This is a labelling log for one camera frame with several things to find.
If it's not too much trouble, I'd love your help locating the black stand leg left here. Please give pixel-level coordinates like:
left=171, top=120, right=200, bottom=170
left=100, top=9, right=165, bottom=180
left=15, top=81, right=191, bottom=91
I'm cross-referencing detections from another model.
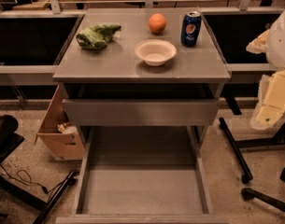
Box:
left=33, top=171, right=79, bottom=224

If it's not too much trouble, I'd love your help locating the open grey middle drawer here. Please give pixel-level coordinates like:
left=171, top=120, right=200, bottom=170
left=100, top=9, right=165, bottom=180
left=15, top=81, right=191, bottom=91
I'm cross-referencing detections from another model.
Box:
left=56, top=127, right=229, bottom=224

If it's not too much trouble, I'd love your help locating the black cable on floor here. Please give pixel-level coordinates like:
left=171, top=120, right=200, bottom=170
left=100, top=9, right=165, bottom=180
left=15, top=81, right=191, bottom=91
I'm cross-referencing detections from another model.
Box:
left=0, top=163, right=71, bottom=195

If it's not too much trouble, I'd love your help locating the crumpled paper in box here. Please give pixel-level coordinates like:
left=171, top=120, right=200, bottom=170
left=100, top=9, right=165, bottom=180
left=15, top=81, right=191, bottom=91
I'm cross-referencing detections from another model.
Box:
left=57, top=122, right=78, bottom=134

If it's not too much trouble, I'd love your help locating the black table leg frame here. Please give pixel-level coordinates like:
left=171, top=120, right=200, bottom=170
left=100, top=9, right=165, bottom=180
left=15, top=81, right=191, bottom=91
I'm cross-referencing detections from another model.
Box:
left=218, top=112, right=285, bottom=185

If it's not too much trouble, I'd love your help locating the white paper bowl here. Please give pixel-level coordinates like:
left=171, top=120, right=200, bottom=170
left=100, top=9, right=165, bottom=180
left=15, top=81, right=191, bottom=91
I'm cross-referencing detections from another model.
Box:
left=135, top=39, right=177, bottom=66

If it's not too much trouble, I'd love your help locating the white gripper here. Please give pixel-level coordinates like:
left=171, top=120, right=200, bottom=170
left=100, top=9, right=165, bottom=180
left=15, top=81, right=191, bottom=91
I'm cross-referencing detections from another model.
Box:
left=250, top=70, right=285, bottom=130

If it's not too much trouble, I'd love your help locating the grey top drawer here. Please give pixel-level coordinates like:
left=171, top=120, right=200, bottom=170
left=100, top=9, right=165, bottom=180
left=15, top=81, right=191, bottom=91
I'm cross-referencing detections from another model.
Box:
left=63, top=99, right=218, bottom=126

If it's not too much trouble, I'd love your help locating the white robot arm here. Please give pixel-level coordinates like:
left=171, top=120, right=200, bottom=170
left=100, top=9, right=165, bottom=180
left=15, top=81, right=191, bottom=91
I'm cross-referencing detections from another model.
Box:
left=246, top=10, right=285, bottom=130

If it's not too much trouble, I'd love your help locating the grey metal drawer cabinet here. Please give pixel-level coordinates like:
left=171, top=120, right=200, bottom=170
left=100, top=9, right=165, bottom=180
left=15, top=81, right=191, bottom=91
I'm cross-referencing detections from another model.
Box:
left=52, top=7, right=232, bottom=129

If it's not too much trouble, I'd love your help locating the orange fruit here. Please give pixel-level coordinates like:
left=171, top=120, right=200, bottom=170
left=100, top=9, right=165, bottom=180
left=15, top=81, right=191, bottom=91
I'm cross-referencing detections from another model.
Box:
left=149, top=13, right=166, bottom=34

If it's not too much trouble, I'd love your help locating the cardboard box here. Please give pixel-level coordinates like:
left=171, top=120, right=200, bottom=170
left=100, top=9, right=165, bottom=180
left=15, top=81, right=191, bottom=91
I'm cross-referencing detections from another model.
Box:
left=37, top=88, right=84, bottom=161

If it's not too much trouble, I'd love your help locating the blue pepsi can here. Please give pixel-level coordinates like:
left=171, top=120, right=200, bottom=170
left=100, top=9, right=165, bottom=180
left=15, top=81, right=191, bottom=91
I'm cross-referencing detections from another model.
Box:
left=181, top=10, right=202, bottom=47

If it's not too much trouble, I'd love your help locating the black chair base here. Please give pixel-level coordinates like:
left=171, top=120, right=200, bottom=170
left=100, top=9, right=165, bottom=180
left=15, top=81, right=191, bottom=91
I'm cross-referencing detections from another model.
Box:
left=240, top=164, right=285, bottom=217

